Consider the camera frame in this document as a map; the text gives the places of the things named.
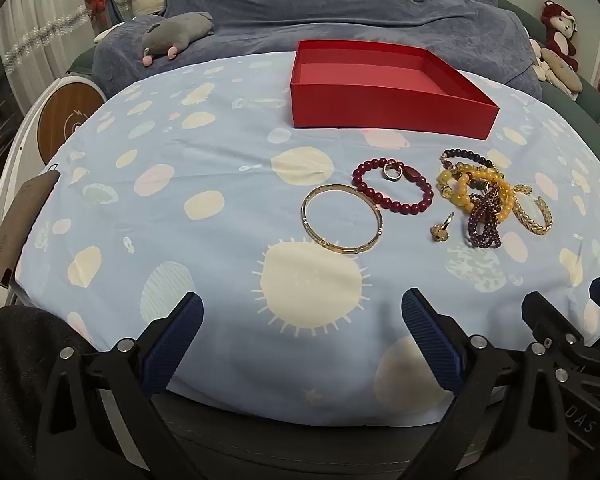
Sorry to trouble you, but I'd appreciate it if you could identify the white sheer curtain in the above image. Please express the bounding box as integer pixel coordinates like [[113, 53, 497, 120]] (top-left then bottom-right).
[[0, 0, 116, 106]]

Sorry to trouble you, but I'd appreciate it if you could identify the green sofa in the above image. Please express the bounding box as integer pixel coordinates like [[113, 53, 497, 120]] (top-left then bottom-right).
[[495, 0, 600, 141]]

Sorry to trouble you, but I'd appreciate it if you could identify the beige cookie plush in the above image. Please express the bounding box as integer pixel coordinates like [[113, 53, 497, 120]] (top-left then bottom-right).
[[540, 47, 584, 95]]

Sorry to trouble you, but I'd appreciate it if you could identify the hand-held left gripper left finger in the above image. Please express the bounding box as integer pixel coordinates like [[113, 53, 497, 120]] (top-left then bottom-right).
[[35, 291, 205, 480]]

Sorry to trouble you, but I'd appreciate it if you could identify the grey mouse plush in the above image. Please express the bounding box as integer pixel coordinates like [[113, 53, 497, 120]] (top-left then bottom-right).
[[141, 11, 215, 66]]

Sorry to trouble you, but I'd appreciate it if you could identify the red cardboard box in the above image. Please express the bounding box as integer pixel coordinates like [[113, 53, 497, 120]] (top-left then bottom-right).
[[289, 39, 501, 142]]

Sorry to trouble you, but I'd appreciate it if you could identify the blue covered sofa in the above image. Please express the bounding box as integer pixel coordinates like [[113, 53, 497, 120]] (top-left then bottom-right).
[[92, 0, 543, 98]]

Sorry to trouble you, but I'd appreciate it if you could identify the light blue patterned sheet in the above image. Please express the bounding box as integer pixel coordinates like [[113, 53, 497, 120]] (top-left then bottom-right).
[[12, 52, 600, 428]]

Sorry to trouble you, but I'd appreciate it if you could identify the thin gold bangle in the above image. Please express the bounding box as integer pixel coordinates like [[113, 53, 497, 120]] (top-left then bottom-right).
[[301, 183, 384, 254]]

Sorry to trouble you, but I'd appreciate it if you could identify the purple bead bracelet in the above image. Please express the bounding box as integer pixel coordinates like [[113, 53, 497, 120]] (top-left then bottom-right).
[[465, 185, 503, 250]]

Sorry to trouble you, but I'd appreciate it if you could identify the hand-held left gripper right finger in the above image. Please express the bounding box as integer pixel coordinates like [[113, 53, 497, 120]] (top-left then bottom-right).
[[401, 287, 570, 480]]

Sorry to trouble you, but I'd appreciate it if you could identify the yellow amber charm bracelet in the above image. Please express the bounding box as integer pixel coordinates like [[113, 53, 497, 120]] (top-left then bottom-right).
[[437, 162, 486, 198]]

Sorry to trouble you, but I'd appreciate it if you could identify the white device with wooden disc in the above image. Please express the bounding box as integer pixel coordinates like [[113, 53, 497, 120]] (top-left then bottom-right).
[[0, 76, 106, 291]]

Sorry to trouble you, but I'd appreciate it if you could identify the black bead bracelet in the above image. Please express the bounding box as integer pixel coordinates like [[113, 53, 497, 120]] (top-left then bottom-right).
[[440, 148, 501, 171]]

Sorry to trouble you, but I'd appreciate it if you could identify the blue curtain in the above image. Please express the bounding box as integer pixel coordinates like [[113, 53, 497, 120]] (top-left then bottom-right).
[[97, 0, 131, 28]]

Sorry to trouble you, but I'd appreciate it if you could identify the gold chain cuff bracelet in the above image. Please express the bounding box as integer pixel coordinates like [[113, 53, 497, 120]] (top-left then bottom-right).
[[510, 184, 553, 236]]

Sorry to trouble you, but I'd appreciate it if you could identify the red monkey plush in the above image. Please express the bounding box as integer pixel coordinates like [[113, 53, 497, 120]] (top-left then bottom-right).
[[540, 0, 579, 73]]

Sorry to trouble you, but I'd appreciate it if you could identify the brown flat board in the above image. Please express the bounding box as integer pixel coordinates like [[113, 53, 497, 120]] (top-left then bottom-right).
[[0, 169, 61, 288]]

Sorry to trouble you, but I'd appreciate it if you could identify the black clothing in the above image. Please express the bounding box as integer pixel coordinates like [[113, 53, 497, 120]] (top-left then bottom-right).
[[0, 292, 101, 480]]

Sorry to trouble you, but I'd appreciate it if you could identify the dark red bead bracelet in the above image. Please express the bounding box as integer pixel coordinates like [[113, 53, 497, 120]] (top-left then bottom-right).
[[351, 157, 435, 215]]

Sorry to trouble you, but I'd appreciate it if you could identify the gold flower ring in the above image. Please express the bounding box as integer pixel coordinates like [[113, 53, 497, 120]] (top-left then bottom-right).
[[429, 212, 456, 242]]

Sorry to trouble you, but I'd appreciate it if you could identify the orange-yellow bead bracelet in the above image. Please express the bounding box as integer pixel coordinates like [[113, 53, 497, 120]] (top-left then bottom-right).
[[452, 167, 516, 223]]

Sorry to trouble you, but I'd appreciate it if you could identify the white plush toy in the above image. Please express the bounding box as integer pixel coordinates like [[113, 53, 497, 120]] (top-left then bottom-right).
[[529, 38, 551, 81]]

